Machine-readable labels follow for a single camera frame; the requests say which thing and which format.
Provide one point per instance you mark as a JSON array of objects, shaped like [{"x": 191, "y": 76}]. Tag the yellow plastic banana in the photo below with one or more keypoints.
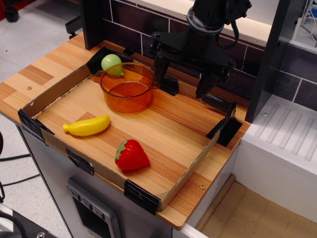
[{"x": 88, "y": 126}]

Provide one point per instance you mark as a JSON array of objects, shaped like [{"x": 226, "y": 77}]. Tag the cardboard fence with black tape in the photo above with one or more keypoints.
[{"x": 176, "y": 132}]

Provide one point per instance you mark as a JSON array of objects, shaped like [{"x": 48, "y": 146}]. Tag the black vertical post right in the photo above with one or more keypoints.
[{"x": 285, "y": 21}]

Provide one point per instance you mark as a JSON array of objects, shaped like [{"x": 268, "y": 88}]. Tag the black vertical post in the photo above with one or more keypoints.
[
  {"x": 285, "y": 21},
  {"x": 93, "y": 13}
]

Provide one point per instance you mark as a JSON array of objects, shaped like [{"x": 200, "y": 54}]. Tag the white toy sink drainboard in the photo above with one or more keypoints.
[{"x": 285, "y": 132}]

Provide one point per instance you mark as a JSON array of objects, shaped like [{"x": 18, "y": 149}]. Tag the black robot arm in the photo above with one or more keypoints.
[{"x": 209, "y": 17}]

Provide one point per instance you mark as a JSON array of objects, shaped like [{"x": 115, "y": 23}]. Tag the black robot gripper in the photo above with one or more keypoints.
[{"x": 192, "y": 50}]

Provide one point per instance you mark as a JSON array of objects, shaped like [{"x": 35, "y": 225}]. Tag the transparent orange plastic pot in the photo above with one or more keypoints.
[{"x": 128, "y": 87}]

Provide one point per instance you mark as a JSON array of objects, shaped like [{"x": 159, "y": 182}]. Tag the black vertical post left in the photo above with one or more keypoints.
[{"x": 93, "y": 13}]

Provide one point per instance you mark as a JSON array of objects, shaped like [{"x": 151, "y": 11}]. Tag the green plastic pear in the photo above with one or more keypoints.
[{"x": 112, "y": 64}]

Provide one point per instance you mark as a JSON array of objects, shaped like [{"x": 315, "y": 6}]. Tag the grey toy oven panel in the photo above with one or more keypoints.
[{"x": 99, "y": 219}]

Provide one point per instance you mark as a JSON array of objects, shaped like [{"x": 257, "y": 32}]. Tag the red plastic strawberry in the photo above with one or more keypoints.
[{"x": 130, "y": 155}]

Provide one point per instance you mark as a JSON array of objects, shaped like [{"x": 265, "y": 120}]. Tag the black chair base wheel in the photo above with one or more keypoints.
[{"x": 11, "y": 13}]

